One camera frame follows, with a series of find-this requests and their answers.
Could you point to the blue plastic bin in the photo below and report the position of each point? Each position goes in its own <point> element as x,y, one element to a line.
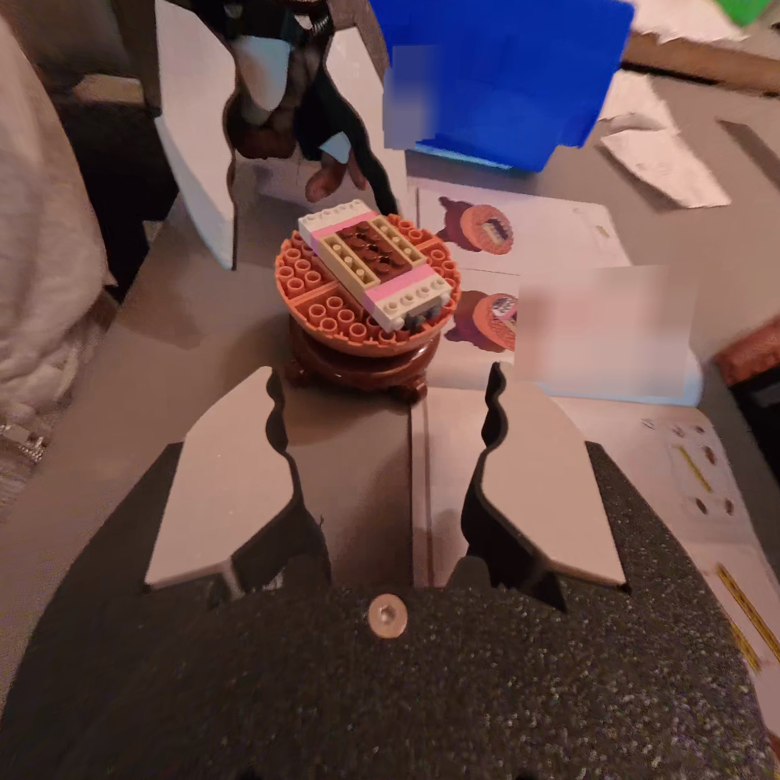
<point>512,73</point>

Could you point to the pink brick plate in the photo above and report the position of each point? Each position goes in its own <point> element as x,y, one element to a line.
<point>335,223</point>
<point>402,289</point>

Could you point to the grey desk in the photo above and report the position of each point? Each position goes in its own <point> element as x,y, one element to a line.
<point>183,341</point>

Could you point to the open building instruction booklet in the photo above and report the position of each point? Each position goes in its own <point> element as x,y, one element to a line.
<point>536,232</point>

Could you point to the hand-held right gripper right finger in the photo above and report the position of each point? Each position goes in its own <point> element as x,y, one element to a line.
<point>549,488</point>

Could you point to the tan brick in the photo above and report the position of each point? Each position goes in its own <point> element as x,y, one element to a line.
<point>354,250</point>
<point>396,238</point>

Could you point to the white paper bag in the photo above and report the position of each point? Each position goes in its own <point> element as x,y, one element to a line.
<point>634,98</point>
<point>664,159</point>

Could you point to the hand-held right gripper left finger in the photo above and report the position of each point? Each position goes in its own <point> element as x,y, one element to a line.
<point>232,488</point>

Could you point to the round orange lego pot build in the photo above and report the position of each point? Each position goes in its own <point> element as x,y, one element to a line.
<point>323,311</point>

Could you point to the dark building set box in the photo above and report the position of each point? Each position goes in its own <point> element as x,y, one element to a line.
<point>756,378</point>

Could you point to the person's left hand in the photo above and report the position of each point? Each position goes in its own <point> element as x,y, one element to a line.
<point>274,128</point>

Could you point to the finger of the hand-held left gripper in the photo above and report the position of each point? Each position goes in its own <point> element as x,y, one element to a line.
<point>360,98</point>
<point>195,122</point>

